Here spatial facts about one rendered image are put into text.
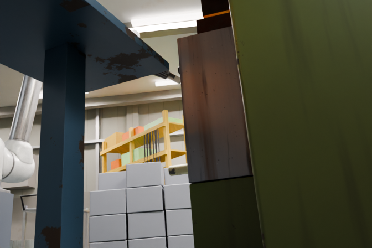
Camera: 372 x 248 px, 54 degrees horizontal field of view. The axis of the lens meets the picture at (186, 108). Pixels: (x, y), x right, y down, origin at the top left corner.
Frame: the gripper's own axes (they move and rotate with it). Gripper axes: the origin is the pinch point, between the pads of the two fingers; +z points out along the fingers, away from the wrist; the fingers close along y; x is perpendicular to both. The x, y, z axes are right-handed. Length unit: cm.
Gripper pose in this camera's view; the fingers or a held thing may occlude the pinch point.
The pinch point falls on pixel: (174, 78)
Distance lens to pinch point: 180.0
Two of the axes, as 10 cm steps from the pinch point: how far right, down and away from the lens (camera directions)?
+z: 8.9, 4.5, -0.3
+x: 4.2, -8.3, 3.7
